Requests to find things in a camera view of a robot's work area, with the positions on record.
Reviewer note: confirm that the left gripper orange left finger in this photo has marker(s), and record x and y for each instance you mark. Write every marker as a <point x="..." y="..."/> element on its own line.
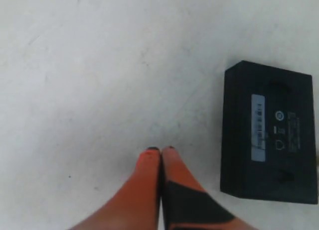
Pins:
<point x="136" y="205"/>

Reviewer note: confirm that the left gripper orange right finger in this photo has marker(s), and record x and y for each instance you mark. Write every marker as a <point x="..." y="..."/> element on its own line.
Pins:
<point x="186" y="205"/>

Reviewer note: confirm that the black rectangular adapter box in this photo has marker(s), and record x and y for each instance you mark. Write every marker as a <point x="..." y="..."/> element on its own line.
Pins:
<point x="268" y="149"/>

